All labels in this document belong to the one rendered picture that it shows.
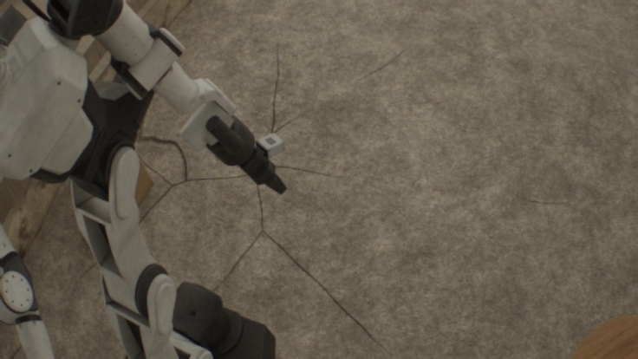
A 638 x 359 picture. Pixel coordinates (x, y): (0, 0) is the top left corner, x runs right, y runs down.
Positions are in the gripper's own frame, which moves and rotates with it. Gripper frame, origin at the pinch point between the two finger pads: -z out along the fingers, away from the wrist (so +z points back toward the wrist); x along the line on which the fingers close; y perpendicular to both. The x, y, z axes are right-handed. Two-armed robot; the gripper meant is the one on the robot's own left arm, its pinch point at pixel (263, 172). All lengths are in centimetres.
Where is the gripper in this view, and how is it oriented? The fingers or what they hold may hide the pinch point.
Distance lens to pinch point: 172.2
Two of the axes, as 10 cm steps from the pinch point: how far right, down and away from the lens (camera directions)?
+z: -4.4, -4.6, -7.7
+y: 6.7, -7.4, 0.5
